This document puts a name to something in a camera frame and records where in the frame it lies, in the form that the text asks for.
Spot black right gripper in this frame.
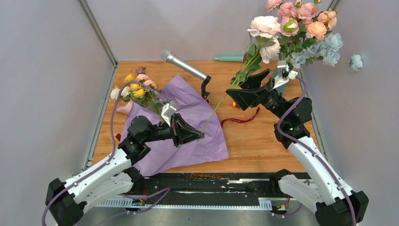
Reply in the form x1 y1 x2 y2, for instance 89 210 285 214
226 69 288 121

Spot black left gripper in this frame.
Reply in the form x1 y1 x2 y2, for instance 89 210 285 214
143 113 205 148

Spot pale pink flower stem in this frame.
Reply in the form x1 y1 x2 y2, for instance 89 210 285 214
201 16 282 135

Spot dark red printed ribbon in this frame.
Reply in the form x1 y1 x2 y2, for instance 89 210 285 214
220 107 260 127

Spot purple pink wrapping paper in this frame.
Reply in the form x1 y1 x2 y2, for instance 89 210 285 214
134 74 229 177

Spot peach orange flower stem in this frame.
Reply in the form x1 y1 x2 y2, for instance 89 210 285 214
305 9 337 41

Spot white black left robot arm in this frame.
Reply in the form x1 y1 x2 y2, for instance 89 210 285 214
42 113 205 226

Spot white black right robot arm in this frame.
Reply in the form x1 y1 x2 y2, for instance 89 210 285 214
226 70 369 226

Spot teal cylindrical vase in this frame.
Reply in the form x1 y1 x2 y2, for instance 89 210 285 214
272 69 289 93

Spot light blue artificial flowers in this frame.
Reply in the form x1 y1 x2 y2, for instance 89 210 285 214
290 32 364 73

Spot toy brick car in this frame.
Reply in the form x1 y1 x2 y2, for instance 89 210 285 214
232 102 240 109

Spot mint green toy microphone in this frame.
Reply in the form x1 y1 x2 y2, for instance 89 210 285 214
213 55 244 62

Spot black microphone tripod stand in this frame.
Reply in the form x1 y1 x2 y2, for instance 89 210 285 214
201 76 211 103

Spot silver microphone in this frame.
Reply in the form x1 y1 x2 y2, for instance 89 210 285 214
161 50 211 81

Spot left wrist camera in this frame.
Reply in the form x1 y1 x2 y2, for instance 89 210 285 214
161 100 177 126

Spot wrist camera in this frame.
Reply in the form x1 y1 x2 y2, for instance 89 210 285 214
161 100 177 126
271 60 298 90

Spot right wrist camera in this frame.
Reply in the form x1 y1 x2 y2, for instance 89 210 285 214
271 60 298 90

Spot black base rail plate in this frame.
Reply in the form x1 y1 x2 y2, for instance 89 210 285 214
82 169 333 208

